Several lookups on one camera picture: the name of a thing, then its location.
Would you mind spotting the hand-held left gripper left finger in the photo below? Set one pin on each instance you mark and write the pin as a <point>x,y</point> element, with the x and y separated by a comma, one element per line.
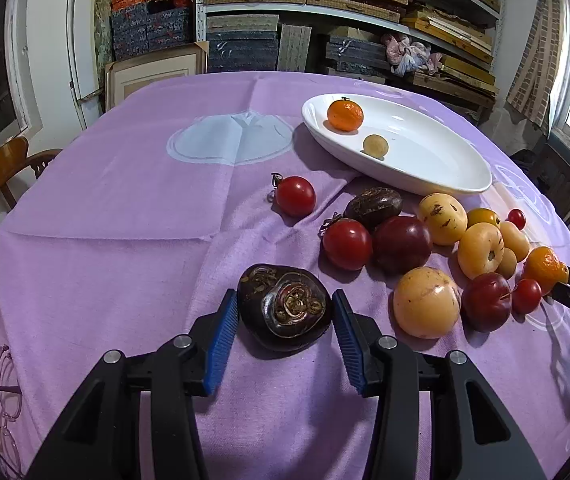
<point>221,345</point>

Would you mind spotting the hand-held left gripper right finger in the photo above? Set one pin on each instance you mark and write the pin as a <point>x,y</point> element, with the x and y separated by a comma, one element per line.
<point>349,345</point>

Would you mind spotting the large mandarin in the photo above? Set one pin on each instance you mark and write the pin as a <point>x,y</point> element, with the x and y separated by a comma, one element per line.
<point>542,267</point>

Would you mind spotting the tan loquat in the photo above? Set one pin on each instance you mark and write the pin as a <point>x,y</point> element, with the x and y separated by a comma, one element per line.
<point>509,265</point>

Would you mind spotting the orange loquat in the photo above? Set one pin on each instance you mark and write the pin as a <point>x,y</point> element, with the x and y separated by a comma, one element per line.
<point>515,242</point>

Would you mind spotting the large yellow round fruit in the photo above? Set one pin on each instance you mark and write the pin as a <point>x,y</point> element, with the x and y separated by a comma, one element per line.
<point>426,302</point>

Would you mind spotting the yellow-orange fruit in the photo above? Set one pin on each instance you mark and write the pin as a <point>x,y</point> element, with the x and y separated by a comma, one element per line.
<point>479,251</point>

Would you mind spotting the dark red plum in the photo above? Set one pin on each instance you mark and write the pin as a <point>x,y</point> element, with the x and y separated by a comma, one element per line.
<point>402,245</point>

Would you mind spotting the orange tomato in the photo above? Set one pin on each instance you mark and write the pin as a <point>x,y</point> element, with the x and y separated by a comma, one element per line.
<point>482,216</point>

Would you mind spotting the small dark water chestnut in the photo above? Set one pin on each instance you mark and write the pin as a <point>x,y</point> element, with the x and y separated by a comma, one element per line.
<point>372,206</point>

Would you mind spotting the yellow speckled fruit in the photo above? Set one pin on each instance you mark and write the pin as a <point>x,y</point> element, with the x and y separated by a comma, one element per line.
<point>442,217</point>

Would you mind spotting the red tomato with stem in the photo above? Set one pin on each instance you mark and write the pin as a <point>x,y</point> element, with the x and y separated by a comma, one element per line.
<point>296,196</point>

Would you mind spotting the white oval plate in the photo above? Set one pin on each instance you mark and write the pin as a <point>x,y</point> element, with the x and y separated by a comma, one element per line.
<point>430,150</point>

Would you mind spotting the pale round longan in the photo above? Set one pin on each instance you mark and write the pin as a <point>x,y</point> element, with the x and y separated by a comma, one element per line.
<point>375,145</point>

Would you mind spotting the small mandarin with stem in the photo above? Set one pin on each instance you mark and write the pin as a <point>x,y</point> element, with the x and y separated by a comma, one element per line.
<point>345,115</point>

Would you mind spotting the tiny red cherry tomato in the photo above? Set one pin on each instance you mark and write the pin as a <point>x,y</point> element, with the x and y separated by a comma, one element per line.
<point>516,218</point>

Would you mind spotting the dark wooden chair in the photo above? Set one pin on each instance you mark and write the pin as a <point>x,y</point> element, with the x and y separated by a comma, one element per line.
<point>565,180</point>

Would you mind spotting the purple printed tablecloth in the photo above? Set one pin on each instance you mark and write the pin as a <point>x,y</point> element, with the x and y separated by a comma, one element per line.
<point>115,260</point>

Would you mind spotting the checked beige curtain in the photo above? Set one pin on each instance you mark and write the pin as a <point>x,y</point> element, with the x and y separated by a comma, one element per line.
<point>540,60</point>

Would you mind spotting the pink plastic bag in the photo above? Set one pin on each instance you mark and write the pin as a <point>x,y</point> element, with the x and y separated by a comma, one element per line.
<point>410,55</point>

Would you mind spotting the stack of dark grey boxes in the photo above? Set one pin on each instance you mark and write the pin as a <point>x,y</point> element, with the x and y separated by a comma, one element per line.
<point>240,50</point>

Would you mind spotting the stack of blue floral boxes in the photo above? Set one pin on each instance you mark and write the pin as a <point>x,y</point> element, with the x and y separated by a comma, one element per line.
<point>150,32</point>

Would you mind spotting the white leaning board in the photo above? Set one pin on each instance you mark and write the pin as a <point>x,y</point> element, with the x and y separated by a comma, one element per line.
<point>82,50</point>

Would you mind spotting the white metal shelf rack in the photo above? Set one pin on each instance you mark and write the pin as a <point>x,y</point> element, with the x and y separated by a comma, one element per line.
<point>250,8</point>

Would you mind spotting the mottled green board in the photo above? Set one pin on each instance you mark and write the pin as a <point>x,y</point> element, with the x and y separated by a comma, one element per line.
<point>102,20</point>

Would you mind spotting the wooden picture frame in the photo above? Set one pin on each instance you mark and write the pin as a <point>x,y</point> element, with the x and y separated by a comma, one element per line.
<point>155,75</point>

